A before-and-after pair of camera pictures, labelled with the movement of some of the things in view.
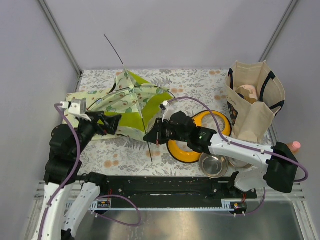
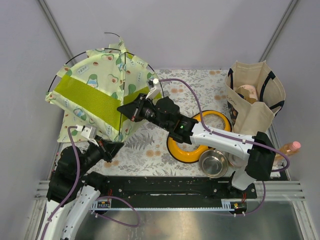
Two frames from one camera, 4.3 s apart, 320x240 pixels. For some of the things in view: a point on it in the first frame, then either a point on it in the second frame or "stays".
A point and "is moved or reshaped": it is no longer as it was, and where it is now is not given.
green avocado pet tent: (136, 100) is moved or reshaped
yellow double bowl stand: (194, 157) stays
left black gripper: (112, 121) → (113, 148)
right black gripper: (156, 134) → (134, 110)
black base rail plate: (166, 188) stays
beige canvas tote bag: (255, 93) stays
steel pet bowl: (213, 166) stays
